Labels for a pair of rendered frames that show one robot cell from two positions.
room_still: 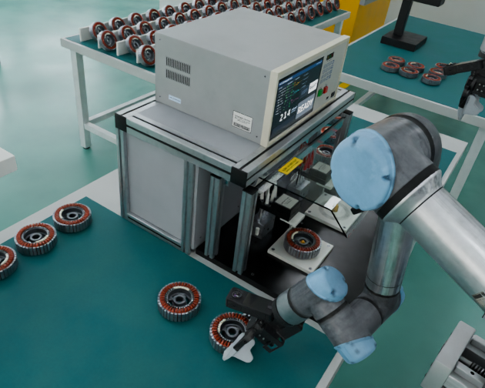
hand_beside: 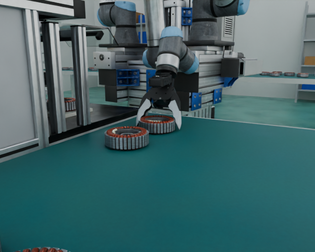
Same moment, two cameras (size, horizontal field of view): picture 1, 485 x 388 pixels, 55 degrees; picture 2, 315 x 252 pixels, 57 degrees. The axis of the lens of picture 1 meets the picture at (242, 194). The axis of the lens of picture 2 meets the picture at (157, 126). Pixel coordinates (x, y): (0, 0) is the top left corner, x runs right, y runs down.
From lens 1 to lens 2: 135 cm
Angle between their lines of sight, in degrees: 83
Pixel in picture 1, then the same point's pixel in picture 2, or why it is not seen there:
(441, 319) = not seen: hidden behind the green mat
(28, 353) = (237, 203)
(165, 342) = (172, 145)
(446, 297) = not seen: hidden behind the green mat
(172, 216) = (15, 111)
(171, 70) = not seen: outside the picture
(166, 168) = not seen: outside the picture
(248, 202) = (84, 36)
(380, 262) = (163, 22)
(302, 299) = (178, 45)
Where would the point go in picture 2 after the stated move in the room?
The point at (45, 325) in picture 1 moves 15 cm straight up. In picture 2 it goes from (183, 202) to (186, 107)
